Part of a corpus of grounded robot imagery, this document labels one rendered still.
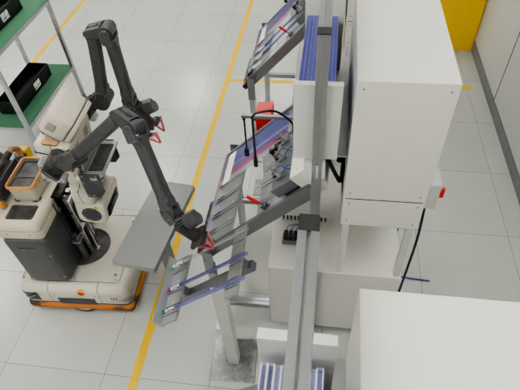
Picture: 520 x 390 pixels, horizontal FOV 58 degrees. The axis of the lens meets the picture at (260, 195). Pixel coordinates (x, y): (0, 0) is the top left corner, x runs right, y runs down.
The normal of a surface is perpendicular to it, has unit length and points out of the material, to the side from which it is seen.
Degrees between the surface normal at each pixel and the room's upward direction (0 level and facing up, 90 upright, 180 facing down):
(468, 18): 90
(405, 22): 0
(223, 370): 0
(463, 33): 90
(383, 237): 0
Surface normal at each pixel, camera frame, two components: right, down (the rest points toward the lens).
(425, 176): -0.13, 0.74
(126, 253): -0.05, -0.67
